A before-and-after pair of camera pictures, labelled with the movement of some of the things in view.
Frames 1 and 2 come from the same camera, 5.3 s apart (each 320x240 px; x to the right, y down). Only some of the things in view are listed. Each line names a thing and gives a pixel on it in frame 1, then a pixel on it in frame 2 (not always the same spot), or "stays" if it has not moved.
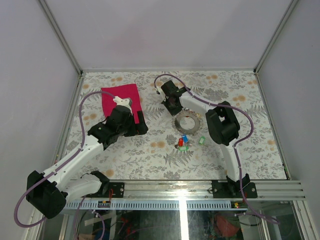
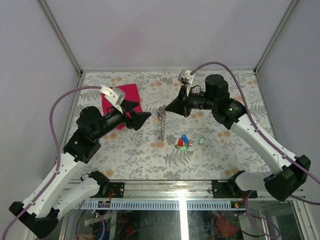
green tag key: x=183 y=148 stays
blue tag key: x=185 y=138 stays
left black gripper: x=139 y=129 to x=138 y=118
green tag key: x=202 y=140 stays
